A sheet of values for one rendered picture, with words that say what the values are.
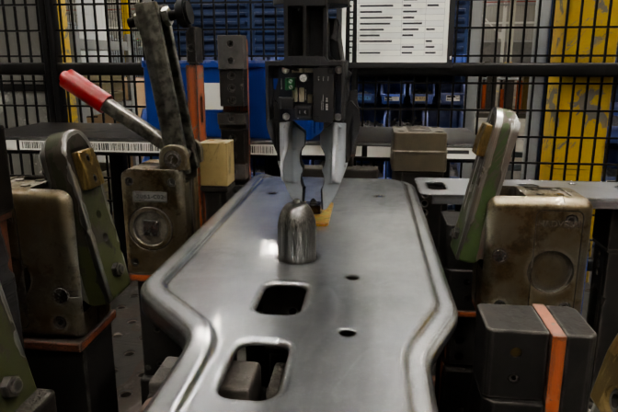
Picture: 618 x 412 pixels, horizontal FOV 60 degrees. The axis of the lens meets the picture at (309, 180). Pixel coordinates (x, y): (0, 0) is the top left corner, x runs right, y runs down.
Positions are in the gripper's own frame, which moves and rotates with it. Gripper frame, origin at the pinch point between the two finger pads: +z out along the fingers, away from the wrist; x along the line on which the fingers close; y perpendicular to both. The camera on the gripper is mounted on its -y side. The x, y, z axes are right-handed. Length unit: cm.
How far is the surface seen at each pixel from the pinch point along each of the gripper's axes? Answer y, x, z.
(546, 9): -177, 74, -32
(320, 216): 1.9, 0.9, 1.8
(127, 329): -27, -36, 32
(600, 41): -58, 49, -17
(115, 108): 0.9, -20.6, -9.0
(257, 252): 12.1, -3.5, 2.1
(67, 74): 1.0, -25.5, -12.3
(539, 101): -177, 75, 4
